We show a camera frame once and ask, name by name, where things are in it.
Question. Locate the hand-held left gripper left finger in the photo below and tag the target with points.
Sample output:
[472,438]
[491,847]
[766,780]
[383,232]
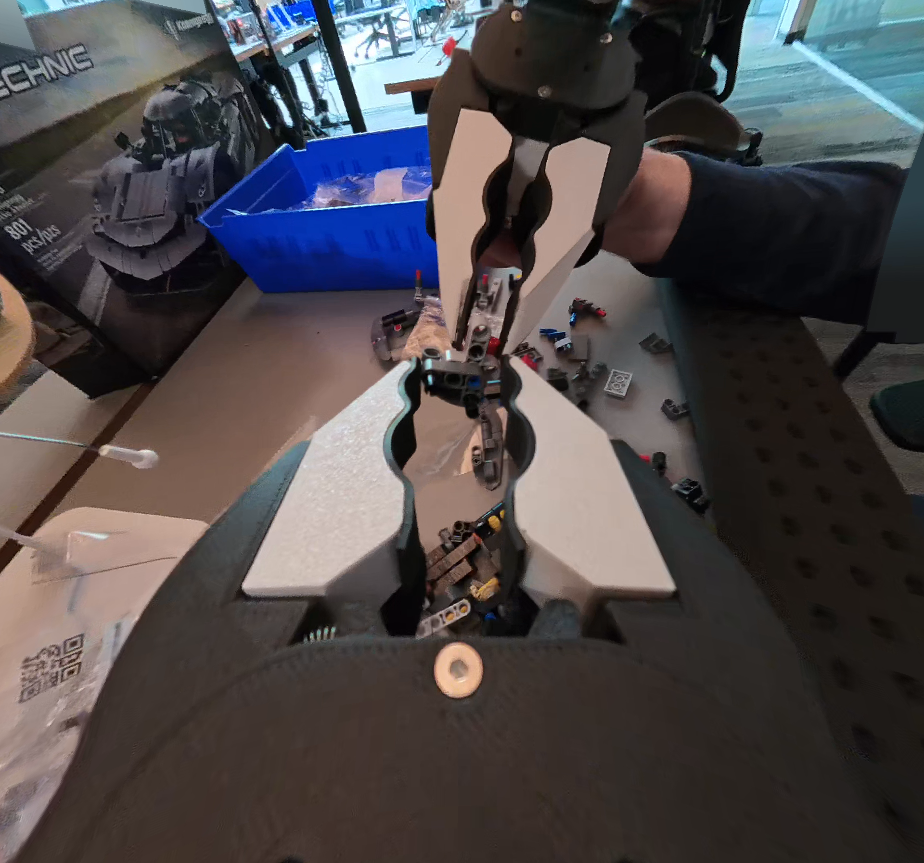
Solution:
[325,516]

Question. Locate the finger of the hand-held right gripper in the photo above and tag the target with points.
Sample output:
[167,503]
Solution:
[577,192]
[462,192]

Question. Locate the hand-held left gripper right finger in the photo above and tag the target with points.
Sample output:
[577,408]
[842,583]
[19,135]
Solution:
[592,516]

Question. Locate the grey and red lego assembly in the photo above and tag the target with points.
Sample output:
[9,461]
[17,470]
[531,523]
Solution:
[480,340]

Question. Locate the small black lego beam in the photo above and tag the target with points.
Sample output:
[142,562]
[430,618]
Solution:
[451,372]

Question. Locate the clear bag with white strip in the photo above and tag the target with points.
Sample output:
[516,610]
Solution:
[50,661]

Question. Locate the bundle of clear lego bags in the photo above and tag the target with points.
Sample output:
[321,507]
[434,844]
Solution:
[361,188]

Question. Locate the lego chassis with yellow connectors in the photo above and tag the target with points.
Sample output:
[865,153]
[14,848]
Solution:
[451,560]

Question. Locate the pile of loose lego pieces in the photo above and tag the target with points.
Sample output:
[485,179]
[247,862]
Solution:
[619,383]

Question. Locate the dark lego set box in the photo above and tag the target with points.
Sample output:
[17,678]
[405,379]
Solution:
[108,156]

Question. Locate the person's right hand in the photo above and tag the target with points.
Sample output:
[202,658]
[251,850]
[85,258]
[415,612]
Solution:
[650,206]

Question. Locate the wooden background table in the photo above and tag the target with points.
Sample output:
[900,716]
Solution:
[426,80]

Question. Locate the black office chair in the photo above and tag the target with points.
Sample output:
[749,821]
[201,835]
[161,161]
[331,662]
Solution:
[693,62]

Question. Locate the small clear bag with bits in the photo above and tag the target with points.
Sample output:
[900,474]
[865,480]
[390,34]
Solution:
[426,329]

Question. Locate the blue plastic bin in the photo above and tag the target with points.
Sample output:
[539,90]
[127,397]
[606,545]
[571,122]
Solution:
[325,242]

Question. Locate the white book stand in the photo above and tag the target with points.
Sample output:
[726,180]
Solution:
[144,538]

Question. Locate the black perforated foam pad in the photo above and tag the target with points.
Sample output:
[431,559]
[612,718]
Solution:
[794,444]

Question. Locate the dark chair seat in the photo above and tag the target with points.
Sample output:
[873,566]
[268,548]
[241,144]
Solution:
[899,415]

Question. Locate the black post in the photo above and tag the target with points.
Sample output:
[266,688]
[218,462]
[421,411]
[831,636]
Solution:
[328,33]

